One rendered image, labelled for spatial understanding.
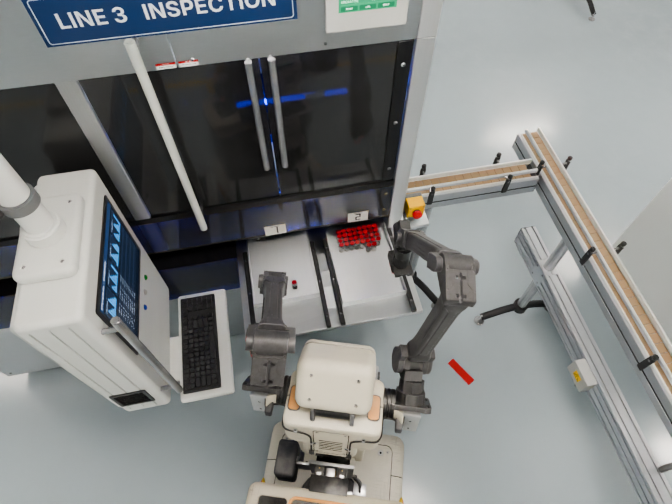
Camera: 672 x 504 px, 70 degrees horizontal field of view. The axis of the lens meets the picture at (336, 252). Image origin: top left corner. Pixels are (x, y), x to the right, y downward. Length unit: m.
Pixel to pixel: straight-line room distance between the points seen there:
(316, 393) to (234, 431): 1.43
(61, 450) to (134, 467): 0.40
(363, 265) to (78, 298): 1.11
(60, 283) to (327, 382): 0.72
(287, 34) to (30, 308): 0.93
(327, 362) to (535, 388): 1.81
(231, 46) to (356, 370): 0.89
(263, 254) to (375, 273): 0.48
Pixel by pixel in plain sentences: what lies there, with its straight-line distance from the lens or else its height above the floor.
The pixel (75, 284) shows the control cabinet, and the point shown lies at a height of 1.55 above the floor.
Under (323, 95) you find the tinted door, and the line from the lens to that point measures 1.51.
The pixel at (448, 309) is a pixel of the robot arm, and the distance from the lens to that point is 1.18.
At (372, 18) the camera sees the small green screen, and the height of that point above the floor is 1.88.
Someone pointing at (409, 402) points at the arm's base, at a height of 1.22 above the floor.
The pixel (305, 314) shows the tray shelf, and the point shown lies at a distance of 1.90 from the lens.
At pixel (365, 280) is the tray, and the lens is 1.97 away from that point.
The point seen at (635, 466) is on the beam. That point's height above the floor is 0.52.
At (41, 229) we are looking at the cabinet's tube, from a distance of 1.38.
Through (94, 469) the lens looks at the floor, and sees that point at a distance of 2.89.
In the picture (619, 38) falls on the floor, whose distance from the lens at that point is 5.35.
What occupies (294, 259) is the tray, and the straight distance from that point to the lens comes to 2.03.
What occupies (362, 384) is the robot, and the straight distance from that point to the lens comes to 1.29.
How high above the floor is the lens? 2.60
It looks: 57 degrees down
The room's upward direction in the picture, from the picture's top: straight up
